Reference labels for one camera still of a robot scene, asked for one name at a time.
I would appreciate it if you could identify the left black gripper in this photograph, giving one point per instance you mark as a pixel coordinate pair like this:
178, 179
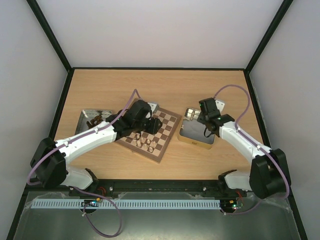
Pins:
153, 128

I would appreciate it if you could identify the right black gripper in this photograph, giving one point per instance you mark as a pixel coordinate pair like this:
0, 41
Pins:
203, 118

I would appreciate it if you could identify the gold tin tray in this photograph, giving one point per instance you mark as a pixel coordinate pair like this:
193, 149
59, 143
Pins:
192, 132

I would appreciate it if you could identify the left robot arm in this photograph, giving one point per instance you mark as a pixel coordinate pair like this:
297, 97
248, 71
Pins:
52, 159

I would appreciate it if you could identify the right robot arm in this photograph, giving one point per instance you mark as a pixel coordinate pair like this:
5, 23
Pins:
267, 175

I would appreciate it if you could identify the wooden chess board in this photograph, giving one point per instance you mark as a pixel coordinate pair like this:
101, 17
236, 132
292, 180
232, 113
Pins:
170, 121

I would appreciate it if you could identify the dark brown chess pieces pile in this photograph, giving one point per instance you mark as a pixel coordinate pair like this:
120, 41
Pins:
94, 121

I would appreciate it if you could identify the pink tin tray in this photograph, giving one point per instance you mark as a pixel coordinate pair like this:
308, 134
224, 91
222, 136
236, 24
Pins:
90, 118

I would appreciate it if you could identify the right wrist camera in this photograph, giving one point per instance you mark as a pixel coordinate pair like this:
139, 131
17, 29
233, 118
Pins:
220, 105

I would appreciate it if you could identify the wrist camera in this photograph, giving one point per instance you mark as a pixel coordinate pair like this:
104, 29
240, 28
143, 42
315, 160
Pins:
220, 105
154, 106

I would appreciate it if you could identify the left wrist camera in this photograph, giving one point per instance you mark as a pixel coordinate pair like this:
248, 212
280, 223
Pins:
154, 106

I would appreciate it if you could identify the black aluminium frame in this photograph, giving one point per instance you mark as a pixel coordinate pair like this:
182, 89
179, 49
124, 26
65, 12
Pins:
38, 13

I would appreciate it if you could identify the light blue cable duct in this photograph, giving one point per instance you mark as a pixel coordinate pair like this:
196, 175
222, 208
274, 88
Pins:
128, 204

